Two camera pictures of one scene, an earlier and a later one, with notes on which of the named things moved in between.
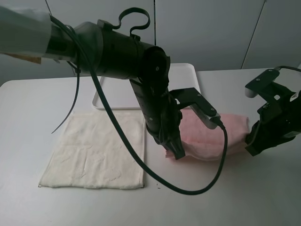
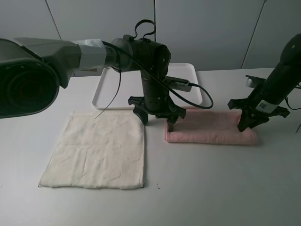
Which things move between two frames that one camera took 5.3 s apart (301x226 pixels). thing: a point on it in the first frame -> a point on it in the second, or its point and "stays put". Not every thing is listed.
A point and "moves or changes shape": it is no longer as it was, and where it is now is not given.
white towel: (89, 152) stays put
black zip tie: (78, 72) -> (120, 72)
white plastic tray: (121, 95) stays put
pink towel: (199, 142) moves or changes shape
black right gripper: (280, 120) -> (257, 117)
